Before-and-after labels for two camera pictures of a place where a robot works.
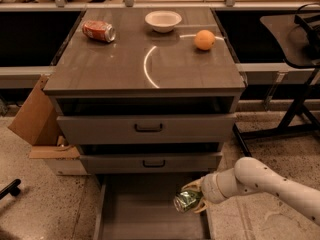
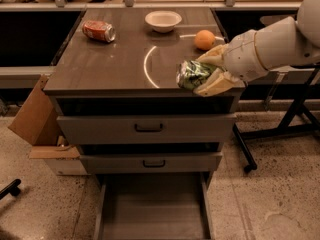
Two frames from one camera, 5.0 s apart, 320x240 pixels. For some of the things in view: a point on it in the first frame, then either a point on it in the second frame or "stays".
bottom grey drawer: [141, 207] stays
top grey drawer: [142, 129] stays
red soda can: [99, 30] stays
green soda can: [187, 200] → [190, 73]
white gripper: [210, 188] → [242, 56]
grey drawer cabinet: [149, 96] stays
